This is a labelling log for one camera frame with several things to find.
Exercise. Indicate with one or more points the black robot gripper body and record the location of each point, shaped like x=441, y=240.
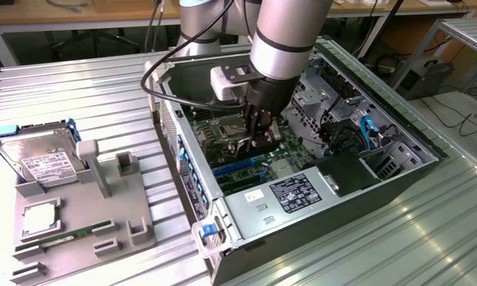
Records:
x=271, y=95

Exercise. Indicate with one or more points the black graphics card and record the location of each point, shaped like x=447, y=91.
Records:
x=262, y=151

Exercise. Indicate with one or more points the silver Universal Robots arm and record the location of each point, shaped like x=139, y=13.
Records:
x=285, y=44

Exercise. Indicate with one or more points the CPU socket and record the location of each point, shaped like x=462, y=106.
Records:
x=231, y=128

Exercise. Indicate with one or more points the green motherboard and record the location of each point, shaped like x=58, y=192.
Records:
x=289, y=146

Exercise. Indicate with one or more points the metal drive cage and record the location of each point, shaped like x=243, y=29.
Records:
x=307, y=98

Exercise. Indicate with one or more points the silver chipset heatsink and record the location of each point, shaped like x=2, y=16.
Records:
x=282, y=167

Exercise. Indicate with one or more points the black RAM slot bank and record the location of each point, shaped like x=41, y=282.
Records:
x=219, y=152
x=199, y=114

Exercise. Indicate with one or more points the blue expansion slot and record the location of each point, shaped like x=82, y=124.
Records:
x=230, y=168

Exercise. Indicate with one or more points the black plastic air shroud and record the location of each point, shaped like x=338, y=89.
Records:
x=341, y=172

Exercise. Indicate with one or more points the silver power supply unit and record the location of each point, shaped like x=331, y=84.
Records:
x=254, y=220

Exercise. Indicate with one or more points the open dark PC case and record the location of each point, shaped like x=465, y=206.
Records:
x=341, y=214

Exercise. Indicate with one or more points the blue case latch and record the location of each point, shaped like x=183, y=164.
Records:
x=206, y=231

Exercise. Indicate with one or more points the metal disk bay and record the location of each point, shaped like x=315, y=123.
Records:
x=405, y=155

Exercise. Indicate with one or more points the black box on floor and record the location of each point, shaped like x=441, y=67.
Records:
x=429, y=77

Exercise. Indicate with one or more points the black chair base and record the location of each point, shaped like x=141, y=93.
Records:
x=94, y=35

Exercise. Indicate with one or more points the wooden desk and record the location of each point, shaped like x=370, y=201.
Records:
x=102, y=12

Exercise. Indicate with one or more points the grey parts rack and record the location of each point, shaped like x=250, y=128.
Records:
x=82, y=214

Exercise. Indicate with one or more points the hard disk with blue carrier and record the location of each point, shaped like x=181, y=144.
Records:
x=35, y=149

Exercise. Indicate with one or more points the green RAM stick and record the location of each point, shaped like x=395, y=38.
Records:
x=62, y=237

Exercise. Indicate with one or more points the silver CPU chip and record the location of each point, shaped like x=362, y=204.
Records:
x=39, y=219

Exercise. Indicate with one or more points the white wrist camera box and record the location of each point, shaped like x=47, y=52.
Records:
x=222, y=86

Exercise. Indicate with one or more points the metal slat table frame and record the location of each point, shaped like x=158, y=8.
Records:
x=469, y=32

